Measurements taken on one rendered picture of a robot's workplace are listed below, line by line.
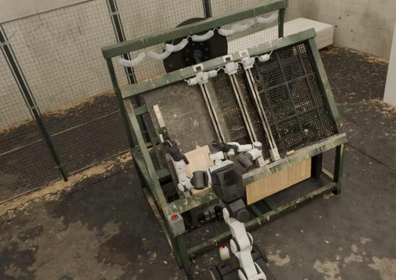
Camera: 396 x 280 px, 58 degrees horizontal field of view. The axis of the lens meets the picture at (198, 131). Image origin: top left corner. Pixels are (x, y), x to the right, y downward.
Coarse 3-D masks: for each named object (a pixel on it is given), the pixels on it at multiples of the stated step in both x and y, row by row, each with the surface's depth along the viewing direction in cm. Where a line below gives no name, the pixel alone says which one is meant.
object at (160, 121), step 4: (156, 112) 346; (156, 116) 346; (160, 120) 346; (160, 124) 346; (164, 124) 347; (160, 128) 347; (164, 140) 350; (172, 160) 348; (176, 168) 349; (176, 172) 349; (184, 192) 351; (188, 192) 352; (184, 196) 353; (188, 196) 351
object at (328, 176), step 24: (312, 120) 451; (264, 144) 447; (144, 168) 418; (312, 168) 442; (336, 168) 435; (144, 192) 475; (312, 192) 432; (336, 192) 449; (216, 216) 409; (264, 216) 411; (168, 240) 403; (216, 240) 393
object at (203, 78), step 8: (200, 64) 352; (200, 72) 352; (200, 80) 352; (200, 88) 358; (208, 96) 357; (208, 104) 357; (208, 112) 361; (216, 120) 359; (216, 128) 359; (216, 136) 362; (224, 160) 366
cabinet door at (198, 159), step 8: (192, 152) 356; (200, 152) 359; (208, 152) 361; (192, 160) 356; (200, 160) 359; (208, 160) 361; (192, 168) 356; (200, 168) 358; (192, 176) 355; (192, 192) 355
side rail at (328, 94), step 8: (312, 40) 395; (312, 48) 395; (312, 56) 397; (320, 64) 397; (320, 72) 397; (320, 80) 399; (328, 88) 399; (328, 96) 398; (328, 104) 400; (336, 112) 401; (336, 120) 400; (336, 128) 401
